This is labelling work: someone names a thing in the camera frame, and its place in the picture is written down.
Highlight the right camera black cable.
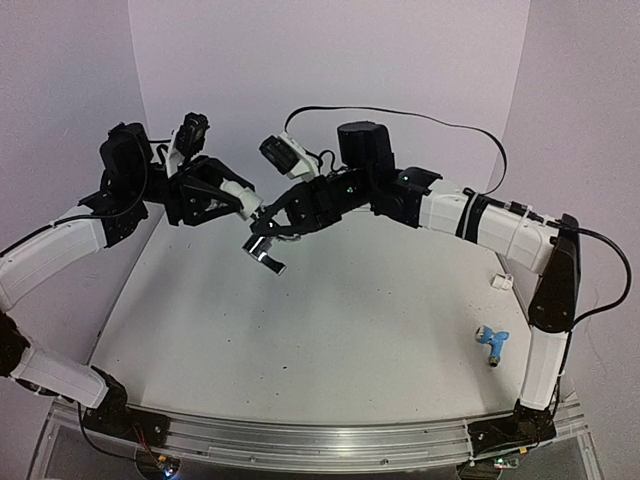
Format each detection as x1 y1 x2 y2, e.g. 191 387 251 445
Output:
283 104 632 326

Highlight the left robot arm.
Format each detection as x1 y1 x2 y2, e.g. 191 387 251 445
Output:
1 115 262 437

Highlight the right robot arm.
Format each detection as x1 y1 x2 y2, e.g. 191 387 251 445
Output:
244 121 581 449

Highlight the white pipe elbow fitting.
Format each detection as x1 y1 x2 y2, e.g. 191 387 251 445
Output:
206 179 263 221

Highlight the circuit board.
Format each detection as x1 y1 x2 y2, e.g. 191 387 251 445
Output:
135 450 181 480
493 447 530 471

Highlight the right circuit board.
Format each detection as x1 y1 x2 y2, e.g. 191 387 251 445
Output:
493 447 530 471

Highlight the blue water faucet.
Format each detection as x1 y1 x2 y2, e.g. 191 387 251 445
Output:
475 325 510 368

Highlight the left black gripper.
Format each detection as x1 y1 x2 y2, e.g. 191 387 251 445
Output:
124 151 255 224

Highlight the left circuit board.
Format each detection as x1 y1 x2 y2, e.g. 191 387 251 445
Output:
135 450 181 480

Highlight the small white pipe fitting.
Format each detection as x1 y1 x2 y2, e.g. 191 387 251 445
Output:
491 273 514 291

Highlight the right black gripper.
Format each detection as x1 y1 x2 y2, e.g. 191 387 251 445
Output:
242 163 370 236

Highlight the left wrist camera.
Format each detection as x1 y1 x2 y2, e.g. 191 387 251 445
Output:
165 112 210 177

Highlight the chrome water faucet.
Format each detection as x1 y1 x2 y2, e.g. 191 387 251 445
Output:
242 232 286 276

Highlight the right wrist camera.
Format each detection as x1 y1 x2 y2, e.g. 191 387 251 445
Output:
259 132 320 182

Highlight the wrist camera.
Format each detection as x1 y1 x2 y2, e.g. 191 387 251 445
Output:
165 112 210 177
259 132 320 182

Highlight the aluminium front rail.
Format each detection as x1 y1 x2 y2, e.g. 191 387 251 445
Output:
29 397 601 479

